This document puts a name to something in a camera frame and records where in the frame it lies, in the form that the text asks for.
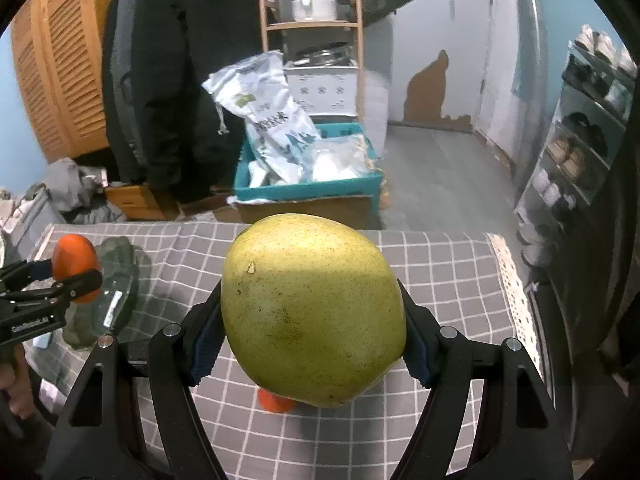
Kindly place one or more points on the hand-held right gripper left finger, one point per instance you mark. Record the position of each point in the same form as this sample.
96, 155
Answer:
205, 347

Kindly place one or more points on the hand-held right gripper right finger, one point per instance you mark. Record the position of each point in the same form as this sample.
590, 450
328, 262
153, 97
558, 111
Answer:
419, 355

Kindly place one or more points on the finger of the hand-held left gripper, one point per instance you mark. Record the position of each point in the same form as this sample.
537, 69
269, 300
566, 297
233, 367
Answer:
30, 271
70, 285

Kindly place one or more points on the orange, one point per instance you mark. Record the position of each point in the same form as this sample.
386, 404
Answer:
75, 260
272, 402

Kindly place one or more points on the green glass plate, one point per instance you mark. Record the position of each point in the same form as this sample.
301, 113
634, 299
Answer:
122, 280

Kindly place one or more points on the green yellow mango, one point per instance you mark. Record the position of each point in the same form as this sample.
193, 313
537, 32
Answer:
310, 310

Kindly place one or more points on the person's left hand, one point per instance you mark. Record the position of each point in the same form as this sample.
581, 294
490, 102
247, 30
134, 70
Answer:
17, 382

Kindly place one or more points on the grey checkered tablecloth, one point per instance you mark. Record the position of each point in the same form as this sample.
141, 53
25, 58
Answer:
450, 285

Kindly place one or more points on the grey clothes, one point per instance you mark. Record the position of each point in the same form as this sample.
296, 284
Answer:
75, 190

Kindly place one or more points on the wooden drawer box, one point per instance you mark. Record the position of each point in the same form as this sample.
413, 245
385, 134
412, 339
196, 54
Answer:
140, 202

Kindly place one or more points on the teal cardboard box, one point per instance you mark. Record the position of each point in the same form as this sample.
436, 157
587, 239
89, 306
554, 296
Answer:
300, 192

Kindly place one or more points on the wooden louvered cabinet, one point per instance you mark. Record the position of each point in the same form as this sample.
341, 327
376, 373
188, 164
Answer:
60, 70

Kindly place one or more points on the clear plastic bag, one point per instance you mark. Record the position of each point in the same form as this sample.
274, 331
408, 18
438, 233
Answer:
335, 160

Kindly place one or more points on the white printed rice bag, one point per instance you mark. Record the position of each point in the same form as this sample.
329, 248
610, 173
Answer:
275, 120

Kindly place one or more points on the black jacket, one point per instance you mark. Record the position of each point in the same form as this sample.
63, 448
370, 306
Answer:
180, 60

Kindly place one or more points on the shoe rack with shoes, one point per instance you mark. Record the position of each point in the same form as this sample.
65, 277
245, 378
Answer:
575, 155

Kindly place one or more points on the white patterned storage box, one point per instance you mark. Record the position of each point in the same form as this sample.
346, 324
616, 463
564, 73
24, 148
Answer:
320, 92

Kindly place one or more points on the wooden shelf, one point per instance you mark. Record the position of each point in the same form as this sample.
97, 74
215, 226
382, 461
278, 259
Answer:
358, 60

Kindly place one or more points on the white door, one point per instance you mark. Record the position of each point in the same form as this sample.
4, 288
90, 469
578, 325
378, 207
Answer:
505, 60

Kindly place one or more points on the metal pot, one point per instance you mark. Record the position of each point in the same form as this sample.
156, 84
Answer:
322, 55

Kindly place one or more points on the white pot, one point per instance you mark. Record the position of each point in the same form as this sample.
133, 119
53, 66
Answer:
315, 9

